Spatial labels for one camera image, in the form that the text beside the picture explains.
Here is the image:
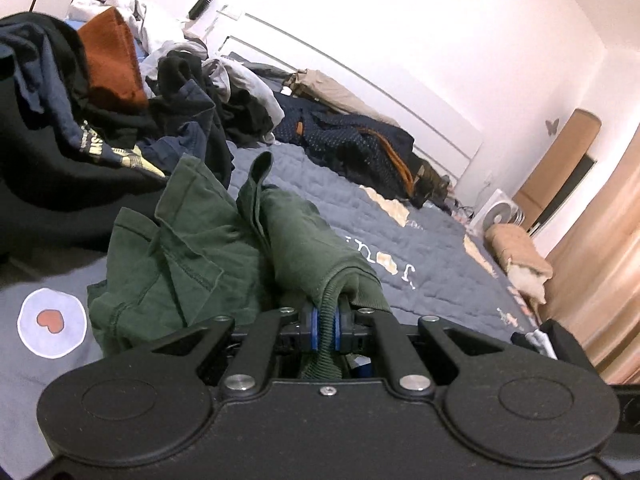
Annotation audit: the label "camouflage garment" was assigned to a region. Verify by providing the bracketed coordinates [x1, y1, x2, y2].
[411, 157, 454, 209]

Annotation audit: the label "navy dotted jacket orange strap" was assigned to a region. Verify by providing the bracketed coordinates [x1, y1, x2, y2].
[274, 95, 417, 199]

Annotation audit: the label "white headboard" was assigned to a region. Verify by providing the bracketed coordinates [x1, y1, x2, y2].
[220, 10, 484, 187]

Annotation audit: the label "folded black garment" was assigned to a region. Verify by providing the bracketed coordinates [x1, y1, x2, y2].
[510, 319, 602, 377]

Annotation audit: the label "dark blue denim shirt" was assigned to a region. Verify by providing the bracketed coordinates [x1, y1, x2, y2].
[137, 80, 234, 189]

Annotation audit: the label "beige curtain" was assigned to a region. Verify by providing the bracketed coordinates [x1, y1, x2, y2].
[540, 125, 640, 387]

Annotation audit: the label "light grey garment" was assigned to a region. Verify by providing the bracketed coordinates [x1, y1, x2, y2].
[207, 57, 286, 132]

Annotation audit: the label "crumpled black garment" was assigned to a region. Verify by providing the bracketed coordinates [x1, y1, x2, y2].
[157, 52, 204, 99]

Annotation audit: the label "beige trousers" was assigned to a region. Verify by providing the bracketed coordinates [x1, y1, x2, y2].
[289, 69, 401, 128]

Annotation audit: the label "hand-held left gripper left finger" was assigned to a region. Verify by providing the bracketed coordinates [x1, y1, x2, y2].
[150, 306, 322, 401]

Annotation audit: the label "pile of dark unfolded clothes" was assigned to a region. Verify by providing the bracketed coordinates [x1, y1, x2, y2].
[0, 12, 236, 267]

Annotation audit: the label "dark green t-shirt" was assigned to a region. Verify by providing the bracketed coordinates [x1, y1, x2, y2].
[87, 151, 393, 382]

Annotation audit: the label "rust orange sweater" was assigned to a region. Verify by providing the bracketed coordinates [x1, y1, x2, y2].
[77, 7, 150, 109]

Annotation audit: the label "beige folded blanket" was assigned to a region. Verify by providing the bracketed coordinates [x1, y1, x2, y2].
[485, 224, 555, 306]

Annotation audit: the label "white box fan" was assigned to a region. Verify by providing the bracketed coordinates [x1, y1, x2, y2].
[470, 189, 527, 237]

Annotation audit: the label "grey quilted bedspread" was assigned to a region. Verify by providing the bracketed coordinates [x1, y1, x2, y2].
[0, 137, 542, 480]

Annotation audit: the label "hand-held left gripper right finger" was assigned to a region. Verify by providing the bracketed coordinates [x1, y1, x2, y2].
[334, 300, 506, 400]

